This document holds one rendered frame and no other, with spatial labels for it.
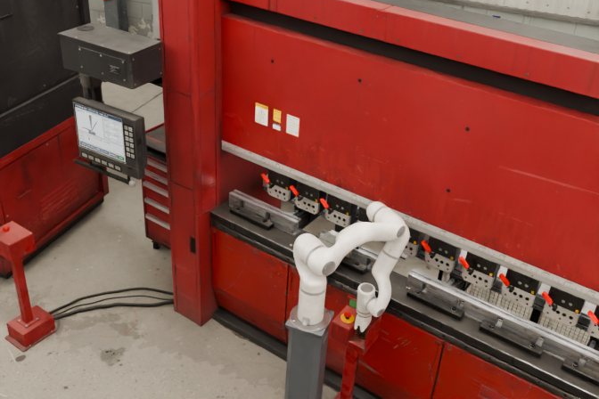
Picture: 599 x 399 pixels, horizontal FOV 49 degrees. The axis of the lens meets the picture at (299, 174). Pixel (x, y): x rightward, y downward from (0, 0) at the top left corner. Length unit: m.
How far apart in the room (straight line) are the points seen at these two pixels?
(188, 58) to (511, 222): 1.81
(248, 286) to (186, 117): 1.14
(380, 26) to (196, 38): 1.00
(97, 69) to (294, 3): 1.08
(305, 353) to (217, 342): 1.34
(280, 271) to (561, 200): 1.67
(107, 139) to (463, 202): 1.90
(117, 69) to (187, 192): 0.89
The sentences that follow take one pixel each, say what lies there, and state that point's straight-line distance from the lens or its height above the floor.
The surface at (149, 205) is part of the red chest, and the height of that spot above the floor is 0.43.
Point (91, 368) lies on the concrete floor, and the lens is 4.35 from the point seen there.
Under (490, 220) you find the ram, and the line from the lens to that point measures 3.12.
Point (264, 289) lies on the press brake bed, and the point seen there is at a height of 0.49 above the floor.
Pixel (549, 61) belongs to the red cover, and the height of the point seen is 2.26.
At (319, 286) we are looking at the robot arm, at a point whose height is 1.23.
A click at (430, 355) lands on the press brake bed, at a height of 0.63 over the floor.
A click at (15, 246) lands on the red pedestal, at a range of 4.10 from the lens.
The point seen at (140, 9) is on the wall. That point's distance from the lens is 8.99.
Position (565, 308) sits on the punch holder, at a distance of 3.22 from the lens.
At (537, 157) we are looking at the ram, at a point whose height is 1.84.
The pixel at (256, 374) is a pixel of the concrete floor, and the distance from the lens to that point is 4.22.
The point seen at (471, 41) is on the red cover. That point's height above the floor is 2.26.
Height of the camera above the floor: 3.10
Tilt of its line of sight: 30 degrees down
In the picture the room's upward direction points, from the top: 4 degrees clockwise
